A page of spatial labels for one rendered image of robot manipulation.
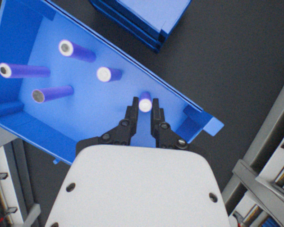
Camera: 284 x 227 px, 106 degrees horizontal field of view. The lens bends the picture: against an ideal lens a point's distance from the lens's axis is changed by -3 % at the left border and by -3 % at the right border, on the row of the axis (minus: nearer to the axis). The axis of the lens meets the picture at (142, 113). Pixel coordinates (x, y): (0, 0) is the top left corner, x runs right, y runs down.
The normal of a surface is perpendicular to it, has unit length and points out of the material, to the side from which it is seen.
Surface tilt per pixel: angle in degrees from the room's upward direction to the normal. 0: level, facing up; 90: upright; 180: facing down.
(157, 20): 0
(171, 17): 0
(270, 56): 0
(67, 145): 90
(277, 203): 90
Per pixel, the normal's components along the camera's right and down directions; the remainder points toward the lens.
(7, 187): 0.26, 0.36
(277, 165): -0.86, -0.02
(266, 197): -0.98, -0.20
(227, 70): -0.03, 0.31
